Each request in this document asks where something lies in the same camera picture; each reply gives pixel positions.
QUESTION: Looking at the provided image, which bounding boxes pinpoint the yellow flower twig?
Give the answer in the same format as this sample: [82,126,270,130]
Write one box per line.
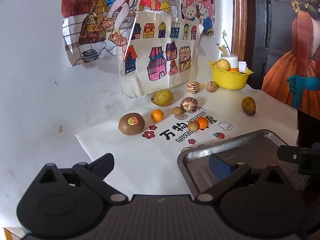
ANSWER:
[216,30,229,55]

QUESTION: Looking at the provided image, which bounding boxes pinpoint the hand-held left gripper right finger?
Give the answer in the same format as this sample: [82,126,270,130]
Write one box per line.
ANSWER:
[194,153,288,203]

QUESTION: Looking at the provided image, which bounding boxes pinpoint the grey metal tray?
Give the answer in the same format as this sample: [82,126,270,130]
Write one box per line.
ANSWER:
[177,129,312,198]

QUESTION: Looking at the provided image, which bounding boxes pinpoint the drawing of coloured houses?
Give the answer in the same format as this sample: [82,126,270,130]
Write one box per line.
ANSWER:
[121,10,204,99]

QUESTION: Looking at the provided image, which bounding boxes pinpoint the drawing of boy with fan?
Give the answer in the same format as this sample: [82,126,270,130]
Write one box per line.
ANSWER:
[61,0,182,67]

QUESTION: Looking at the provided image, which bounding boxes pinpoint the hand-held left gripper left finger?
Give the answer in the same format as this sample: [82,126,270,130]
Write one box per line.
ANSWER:
[37,153,128,203]

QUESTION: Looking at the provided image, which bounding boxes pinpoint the yellow striped pepino melon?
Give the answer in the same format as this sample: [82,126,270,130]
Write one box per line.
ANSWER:
[187,81,201,94]

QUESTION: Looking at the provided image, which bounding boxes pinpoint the yellow-green oval fruit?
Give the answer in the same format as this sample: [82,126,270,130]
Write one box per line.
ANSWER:
[151,89,174,107]

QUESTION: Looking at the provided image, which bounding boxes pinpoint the wall poster orange dress figure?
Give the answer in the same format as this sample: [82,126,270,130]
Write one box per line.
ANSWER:
[261,0,320,110]

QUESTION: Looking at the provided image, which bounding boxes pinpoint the wooden door frame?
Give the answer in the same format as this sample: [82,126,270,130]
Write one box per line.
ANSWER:
[231,0,248,55]

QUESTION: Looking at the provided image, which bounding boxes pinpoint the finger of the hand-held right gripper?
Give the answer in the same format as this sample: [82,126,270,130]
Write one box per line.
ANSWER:
[277,142,320,177]

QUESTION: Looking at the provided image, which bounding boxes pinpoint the yellow pear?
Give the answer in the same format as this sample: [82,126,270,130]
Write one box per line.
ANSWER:
[216,58,231,71]

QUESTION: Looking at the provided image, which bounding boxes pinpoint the yellow-brown oval fruit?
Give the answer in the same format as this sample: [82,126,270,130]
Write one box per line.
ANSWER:
[241,96,256,116]

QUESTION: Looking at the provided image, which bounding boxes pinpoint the white and orange glass jar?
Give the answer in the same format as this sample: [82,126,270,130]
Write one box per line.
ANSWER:
[220,53,239,72]

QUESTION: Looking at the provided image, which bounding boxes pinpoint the white paper roll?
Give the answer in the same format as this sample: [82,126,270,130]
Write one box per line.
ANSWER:
[238,61,252,73]

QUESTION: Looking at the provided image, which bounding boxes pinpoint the purple striped pepino melon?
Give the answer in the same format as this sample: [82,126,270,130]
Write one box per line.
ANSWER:
[180,97,199,113]

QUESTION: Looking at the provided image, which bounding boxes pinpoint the small orange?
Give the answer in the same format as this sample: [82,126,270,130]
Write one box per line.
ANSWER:
[196,117,209,130]
[150,109,164,122]

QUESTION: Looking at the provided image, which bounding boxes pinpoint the yellow plastic bowl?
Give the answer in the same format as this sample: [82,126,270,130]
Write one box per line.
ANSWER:
[209,60,254,90]

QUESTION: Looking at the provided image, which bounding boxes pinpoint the brown kiwi with sticker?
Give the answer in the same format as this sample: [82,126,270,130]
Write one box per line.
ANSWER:
[118,112,145,136]

